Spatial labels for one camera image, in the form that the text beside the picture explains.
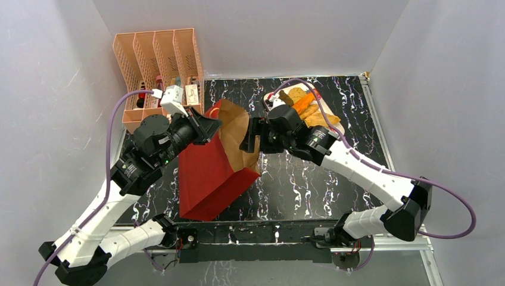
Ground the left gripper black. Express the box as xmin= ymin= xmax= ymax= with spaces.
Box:
xmin=157 ymin=105 xmax=223 ymax=167

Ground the oval yellow fake bread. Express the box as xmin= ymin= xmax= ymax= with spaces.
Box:
xmin=304 ymin=112 xmax=340 ymax=127

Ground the long yellow fake bread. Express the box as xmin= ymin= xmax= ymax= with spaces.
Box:
xmin=300 ymin=104 xmax=319 ymax=120

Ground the round yellow fake bread slice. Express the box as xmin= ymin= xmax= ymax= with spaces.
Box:
xmin=288 ymin=87 xmax=307 ymax=104

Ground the red brown paper bag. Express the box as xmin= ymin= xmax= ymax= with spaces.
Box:
xmin=178 ymin=99 xmax=260 ymax=221

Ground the brown twisted fake bread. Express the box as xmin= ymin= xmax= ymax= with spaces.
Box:
xmin=279 ymin=90 xmax=294 ymax=107

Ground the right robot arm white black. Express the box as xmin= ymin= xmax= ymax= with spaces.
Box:
xmin=240 ymin=105 xmax=432 ymax=247

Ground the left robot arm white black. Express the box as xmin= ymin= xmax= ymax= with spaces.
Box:
xmin=39 ymin=108 xmax=222 ymax=285

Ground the strawberry print cutting board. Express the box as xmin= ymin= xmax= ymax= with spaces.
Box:
xmin=262 ymin=83 xmax=345 ymax=134

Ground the red dark bottle in organizer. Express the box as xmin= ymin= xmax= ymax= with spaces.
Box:
xmin=136 ymin=93 xmax=146 ymax=108

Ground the white card box in organizer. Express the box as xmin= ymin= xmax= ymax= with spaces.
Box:
xmin=185 ymin=84 xmax=199 ymax=105

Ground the pink brown bottle in organizer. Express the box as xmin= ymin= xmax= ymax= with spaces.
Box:
xmin=153 ymin=75 xmax=163 ymax=100

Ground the pink plastic file organizer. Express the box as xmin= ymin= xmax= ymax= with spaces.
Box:
xmin=113 ymin=28 xmax=205 ymax=133

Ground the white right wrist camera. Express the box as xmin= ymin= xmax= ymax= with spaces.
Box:
xmin=269 ymin=97 xmax=286 ymax=110

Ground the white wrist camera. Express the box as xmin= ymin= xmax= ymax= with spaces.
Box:
xmin=160 ymin=85 xmax=187 ymax=116
xmin=269 ymin=97 xmax=286 ymax=110

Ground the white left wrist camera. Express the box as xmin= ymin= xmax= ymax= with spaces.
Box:
xmin=160 ymin=85 xmax=187 ymax=116

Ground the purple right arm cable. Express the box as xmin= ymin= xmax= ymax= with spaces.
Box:
xmin=268 ymin=77 xmax=477 ymax=273

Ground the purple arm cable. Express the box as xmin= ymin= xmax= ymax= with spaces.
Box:
xmin=32 ymin=88 xmax=163 ymax=286
xmin=268 ymin=77 xmax=477 ymax=273

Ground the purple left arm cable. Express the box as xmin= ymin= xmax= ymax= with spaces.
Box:
xmin=32 ymin=88 xmax=163 ymax=286

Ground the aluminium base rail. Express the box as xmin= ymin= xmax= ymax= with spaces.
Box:
xmin=178 ymin=220 xmax=433 ymax=253

